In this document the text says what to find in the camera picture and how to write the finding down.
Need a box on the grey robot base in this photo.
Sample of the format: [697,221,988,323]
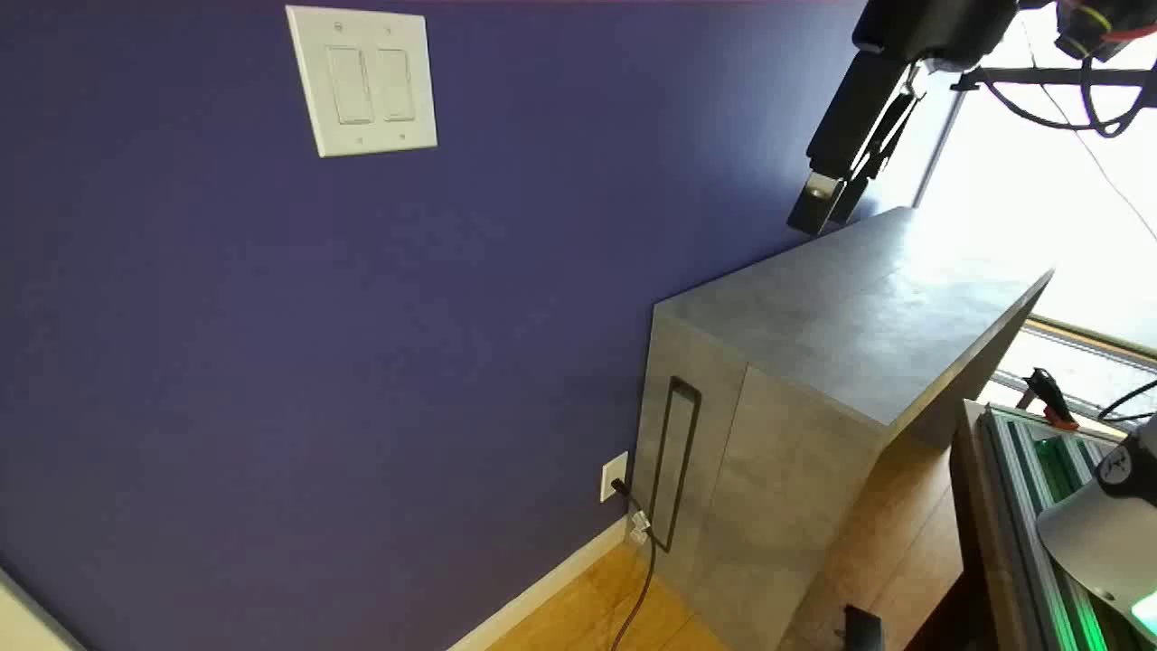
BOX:
[1039,428,1157,644]

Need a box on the green lit control box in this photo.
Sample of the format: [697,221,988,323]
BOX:
[950,401,1157,651]

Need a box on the white wall power outlet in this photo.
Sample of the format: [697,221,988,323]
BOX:
[597,452,630,504]

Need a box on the black power cable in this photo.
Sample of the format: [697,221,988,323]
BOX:
[609,478,667,651]

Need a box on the white double light switch plate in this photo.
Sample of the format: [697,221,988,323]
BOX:
[287,3,439,159]

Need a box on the black stereo camera on stand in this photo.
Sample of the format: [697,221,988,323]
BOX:
[790,51,919,234]

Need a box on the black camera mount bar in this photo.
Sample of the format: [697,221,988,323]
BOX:
[964,69,1157,93]

